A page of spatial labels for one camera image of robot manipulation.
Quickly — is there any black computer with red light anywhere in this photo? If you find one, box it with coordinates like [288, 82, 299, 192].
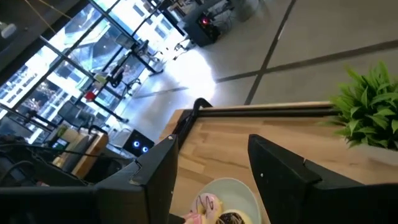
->
[183, 12, 222, 48]

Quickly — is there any black computer with blue lights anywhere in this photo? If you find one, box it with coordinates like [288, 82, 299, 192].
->
[123, 129, 155, 158]

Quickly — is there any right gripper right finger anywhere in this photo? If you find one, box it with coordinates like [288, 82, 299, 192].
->
[248, 134, 365, 224]

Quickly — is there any donut with pale pink icing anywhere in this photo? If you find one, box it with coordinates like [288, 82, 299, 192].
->
[190, 192, 223, 223]

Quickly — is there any black metal table frame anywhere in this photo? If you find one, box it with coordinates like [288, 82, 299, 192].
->
[172, 98, 340, 150]

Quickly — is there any wooden cart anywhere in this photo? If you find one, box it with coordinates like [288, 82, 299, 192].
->
[52, 126, 109, 179]

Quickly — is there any pale blue plate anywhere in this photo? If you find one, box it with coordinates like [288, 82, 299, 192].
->
[189, 177, 262, 224]

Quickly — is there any donut with chocolate icing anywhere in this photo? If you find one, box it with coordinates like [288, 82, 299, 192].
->
[216, 210, 254, 224]

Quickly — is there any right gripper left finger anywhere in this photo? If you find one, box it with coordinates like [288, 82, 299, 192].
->
[95, 134, 180, 224]

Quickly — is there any green plant in white pot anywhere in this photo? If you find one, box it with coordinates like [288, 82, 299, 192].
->
[320, 60, 398, 166]

